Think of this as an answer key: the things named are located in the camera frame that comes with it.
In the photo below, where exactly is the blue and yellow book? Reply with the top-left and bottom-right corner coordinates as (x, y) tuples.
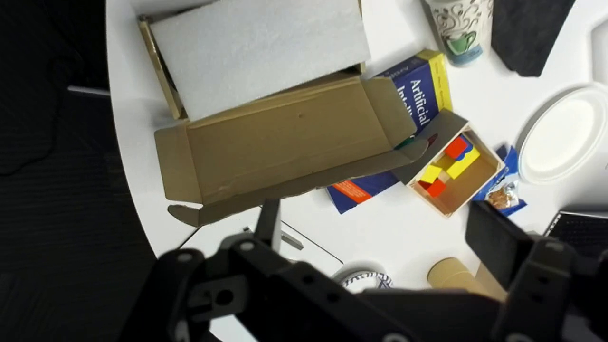
(327, 47), (456, 216)

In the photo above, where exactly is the black cloth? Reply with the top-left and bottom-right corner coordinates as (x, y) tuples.
(491, 0), (578, 77)

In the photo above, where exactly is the paper cup with green print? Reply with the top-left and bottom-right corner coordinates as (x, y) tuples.
(422, 0), (496, 68)

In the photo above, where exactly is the thin black cable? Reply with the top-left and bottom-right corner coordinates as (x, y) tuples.
(280, 218), (348, 265)

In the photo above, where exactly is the white foam sheet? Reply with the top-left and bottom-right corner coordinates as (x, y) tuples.
(149, 0), (373, 123)

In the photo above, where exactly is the long yellow wooden block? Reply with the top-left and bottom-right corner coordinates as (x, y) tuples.
(445, 148), (483, 180)

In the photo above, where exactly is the orange wooden block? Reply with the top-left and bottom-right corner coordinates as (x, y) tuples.
(424, 178), (451, 199)

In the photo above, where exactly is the blue snack packet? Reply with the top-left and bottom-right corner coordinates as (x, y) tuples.
(472, 142), (531, 218)

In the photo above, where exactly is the small wooden tray box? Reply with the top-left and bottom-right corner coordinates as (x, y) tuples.
(405, 110), (508, 218)

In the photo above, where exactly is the brown cardboard box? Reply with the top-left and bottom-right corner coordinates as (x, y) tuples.
(135, 13), (472, 227)

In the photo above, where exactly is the short yellow wooden block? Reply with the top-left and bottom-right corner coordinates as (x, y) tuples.
(418, 163), (447, 186)

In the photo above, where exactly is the red wooden block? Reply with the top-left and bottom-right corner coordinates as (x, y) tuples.
(445, 134), (474, 161)

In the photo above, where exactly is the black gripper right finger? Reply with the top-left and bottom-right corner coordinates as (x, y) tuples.
(464, 199), (608, 342)

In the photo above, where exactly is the white paper plate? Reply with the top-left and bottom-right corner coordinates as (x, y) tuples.
(515, 81), (608, 188)

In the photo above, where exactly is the brown cardboard tube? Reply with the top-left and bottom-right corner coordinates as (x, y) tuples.
(426, 254), (510, 303)

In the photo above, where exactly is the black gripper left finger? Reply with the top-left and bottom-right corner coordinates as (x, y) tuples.
(118, 197), (358, 342)

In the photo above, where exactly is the white tape roll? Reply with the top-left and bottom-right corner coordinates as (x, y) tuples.
(333, 262), (396, 294)

